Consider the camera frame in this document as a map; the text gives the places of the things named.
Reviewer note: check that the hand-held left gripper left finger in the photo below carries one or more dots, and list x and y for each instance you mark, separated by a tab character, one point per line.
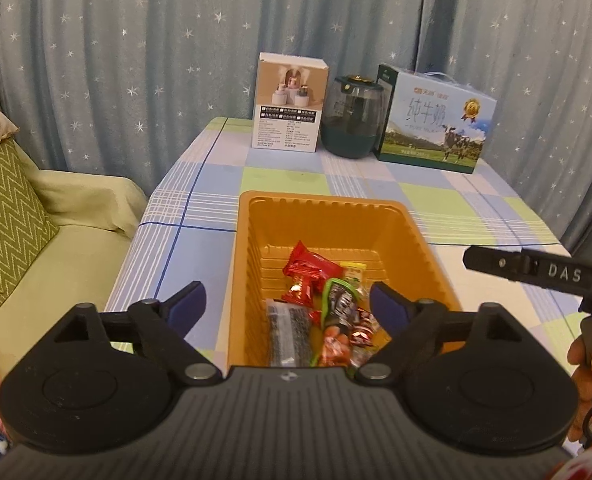
186	306

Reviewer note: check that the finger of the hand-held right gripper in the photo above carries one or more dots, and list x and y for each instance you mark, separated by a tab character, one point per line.
493	261

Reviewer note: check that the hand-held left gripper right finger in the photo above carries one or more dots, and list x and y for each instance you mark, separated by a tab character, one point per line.
388	306

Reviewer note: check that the red gold candy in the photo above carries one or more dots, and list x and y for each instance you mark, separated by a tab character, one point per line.
303	291

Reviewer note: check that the orange plastic tray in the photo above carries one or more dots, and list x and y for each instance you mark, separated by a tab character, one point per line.
326	225

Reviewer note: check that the grey black snack packet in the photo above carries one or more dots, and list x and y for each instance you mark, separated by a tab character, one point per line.
288	332

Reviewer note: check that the light green sofa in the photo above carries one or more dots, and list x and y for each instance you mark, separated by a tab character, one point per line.
51	270

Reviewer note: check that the milk carton gift box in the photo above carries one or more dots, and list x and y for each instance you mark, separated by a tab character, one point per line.
436	120

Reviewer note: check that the dark green glass jar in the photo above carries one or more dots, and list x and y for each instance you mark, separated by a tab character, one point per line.
353	120

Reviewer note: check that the green zigzag cushion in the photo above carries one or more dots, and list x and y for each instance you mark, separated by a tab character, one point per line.
6	220

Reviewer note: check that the white product box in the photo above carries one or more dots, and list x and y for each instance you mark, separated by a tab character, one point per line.
288	105

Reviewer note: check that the blue star curtain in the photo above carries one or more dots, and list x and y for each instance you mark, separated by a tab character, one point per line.
126	60

